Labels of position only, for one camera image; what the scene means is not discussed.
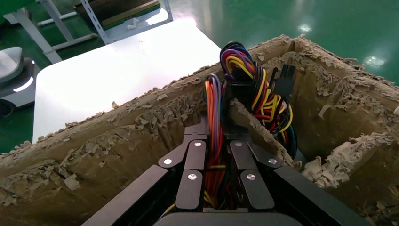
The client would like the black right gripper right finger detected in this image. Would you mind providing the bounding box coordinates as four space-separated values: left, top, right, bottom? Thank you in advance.
224 133 374 226

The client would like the white metal stand frame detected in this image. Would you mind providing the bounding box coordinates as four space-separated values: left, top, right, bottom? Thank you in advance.
12 0 99 65

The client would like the loose white pipe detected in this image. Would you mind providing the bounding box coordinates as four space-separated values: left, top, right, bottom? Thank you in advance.
37 11 78 27

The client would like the white grey mobile robot base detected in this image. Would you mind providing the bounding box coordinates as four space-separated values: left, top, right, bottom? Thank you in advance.
0 46 41 118

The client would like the cross cardboard divider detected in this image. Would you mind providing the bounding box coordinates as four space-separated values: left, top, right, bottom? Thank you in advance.
229 98 295 170

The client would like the white metal shelf frame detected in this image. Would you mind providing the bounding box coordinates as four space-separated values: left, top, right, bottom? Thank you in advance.
72 0 175 46

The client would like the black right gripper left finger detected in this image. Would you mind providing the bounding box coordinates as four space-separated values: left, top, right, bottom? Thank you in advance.
81 118 210 226

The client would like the white plastic pipe joint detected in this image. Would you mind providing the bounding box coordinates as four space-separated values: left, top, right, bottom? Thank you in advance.
126 17 141 31

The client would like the long cardboard divider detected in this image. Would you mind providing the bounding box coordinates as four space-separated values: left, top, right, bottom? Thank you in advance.
300 132 399 226

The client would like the wooden board with green edge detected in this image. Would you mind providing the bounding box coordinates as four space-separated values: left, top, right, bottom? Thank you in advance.
74 0 160 27

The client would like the power supply with pink-tied cables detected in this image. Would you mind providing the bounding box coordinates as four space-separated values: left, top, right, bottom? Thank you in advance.
218 40 299 160

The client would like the shredded brown cardboard box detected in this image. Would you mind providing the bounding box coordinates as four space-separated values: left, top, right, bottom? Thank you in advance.
0 33 399 226

